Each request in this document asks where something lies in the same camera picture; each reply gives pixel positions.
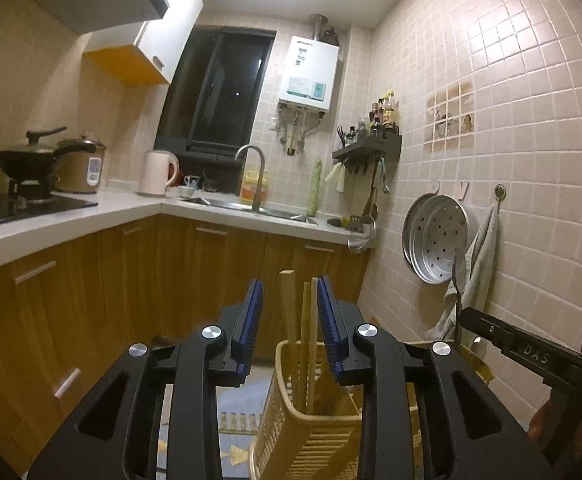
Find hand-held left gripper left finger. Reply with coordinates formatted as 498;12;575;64
27;278;265;480

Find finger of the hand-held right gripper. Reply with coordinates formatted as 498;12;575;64
458;306;582;387

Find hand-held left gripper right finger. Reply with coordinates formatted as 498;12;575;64
317;274;558;480

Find metal spoon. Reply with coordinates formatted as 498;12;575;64
451;255;489;358

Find yellow slotted utensil basket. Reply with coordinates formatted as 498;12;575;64
248;337;495;480

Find blue patterned tablecloth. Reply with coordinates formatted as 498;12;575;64
157;364;263;480

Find grey hanging towel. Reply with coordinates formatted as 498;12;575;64
424;203;500;342

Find clear glass bowl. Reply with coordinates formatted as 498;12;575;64
347;217;376;254

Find steel sink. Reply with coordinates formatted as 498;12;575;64
183;196;320;225

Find round metal steamer tray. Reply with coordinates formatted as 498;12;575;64
401;193;472;285

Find hanging wooden spatula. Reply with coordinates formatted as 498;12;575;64
363;160;380;227

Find yellow detergent bottle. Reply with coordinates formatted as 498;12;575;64
241;170;270;206

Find curved metal faucet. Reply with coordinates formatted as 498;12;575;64
234;144;267;214

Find white hanging cloth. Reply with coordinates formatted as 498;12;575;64
324;162;347;194

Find wooden base cabinets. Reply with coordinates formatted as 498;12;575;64
0;212;373;476

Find white electric kettle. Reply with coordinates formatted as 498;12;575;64
137;150;181;198

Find white kitchen countertop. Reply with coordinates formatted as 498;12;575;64
0;189;373;281

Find water heater pipes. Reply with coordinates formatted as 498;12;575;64
275;107;328;156

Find row of condiment bottles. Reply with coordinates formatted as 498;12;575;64
368;90;401;136

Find brown rice cooker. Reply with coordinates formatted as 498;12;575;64
53;135;108;195

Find decorative picture tiles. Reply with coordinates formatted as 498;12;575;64
424;79;475;154

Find dark kitchen window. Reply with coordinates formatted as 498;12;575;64
154;26;277;161

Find black gas stove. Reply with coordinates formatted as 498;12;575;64
0;177;100;234

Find white water heater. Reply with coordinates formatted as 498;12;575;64
277;36;342;114

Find black wok with lid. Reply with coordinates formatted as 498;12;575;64
0;126;68;182

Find dark wall spice rack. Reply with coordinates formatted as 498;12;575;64
331;133;403;167

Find white wall cabinet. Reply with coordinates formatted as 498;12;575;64
82;0;205;86

